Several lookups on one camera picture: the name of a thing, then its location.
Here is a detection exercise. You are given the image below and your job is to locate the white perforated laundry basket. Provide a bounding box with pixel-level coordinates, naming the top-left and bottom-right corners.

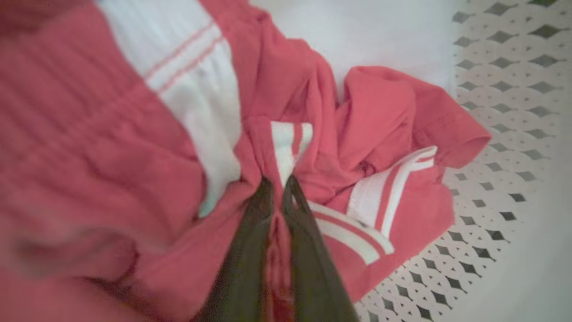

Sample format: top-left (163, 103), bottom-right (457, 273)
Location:
top-left (250, 0), bottom-right (572, 322)

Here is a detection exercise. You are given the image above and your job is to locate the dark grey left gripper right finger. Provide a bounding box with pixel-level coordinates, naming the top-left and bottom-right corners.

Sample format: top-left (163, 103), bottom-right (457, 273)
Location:
top-left (282, 174), bottom-right (359, 322)

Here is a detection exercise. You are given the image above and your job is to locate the red garment with white stripes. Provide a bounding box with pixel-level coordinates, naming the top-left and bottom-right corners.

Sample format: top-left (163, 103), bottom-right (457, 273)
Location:
top-left (0, 0), bottom-right (492, 322)

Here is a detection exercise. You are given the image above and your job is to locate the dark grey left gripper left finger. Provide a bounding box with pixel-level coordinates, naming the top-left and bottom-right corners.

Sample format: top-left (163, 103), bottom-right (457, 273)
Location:
top-left (195, 177), bottom-right (274, 322)

